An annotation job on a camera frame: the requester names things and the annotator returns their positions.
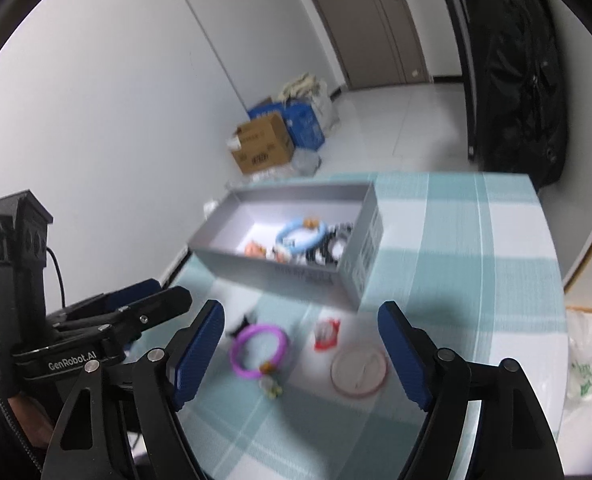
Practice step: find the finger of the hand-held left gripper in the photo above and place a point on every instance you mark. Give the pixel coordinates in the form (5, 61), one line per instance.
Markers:
(166, 305)
(136, 289)

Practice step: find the blue cardboard box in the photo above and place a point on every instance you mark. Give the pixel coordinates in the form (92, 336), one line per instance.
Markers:
(306, 125)

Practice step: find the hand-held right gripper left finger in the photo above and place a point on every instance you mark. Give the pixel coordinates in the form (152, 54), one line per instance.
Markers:
(198, 355)

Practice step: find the clear plastic bag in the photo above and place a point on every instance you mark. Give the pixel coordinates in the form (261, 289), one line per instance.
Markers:
(307, 162)

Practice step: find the crumpled plastic wrap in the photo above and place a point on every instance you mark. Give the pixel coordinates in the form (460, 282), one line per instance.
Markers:
(213, 207)

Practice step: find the small pale charm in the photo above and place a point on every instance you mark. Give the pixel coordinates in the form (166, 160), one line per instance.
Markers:
(272, 389)

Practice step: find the black coat rack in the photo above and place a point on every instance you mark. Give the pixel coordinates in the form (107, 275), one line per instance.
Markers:
(463, 60)

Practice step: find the white green plastic bag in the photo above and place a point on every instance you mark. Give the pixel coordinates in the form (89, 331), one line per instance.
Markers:
(588, 360)

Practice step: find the pink cartoon charm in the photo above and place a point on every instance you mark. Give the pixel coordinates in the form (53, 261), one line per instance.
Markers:
(280, 254)

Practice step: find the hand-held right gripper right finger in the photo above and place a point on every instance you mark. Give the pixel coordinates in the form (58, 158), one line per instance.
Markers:
(405, 355)

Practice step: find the white plastic bag on floor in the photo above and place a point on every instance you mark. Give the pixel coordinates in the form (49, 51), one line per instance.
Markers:
(311, 92)

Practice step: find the pink rimmed round dish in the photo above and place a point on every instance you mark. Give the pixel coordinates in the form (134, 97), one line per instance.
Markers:
(358, 370)

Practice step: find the grey brown door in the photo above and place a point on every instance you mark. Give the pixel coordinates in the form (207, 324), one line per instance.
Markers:
(355, 20)

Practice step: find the brown cardboard box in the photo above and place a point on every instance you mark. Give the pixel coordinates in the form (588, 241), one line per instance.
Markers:
(266, 145)

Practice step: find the black hair clip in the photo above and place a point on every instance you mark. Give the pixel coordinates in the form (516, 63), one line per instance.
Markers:
(241, 327)

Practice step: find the small red toy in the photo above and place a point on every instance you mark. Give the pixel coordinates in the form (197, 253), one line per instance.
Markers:
(326, 335)

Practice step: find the grey cardboard box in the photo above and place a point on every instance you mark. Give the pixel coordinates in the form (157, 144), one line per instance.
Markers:
(360, 260)

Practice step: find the orange cartoon charm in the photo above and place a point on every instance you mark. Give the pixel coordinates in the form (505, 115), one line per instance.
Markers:
(255, 249)

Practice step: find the teal checked tablecloth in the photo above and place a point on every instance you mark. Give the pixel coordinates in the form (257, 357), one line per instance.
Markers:
(450, 260)

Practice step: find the person's left hand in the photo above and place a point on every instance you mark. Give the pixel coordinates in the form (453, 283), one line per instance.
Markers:
(31, 415)

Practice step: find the black backpack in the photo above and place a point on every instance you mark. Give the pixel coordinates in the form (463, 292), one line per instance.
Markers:
(520, 70)

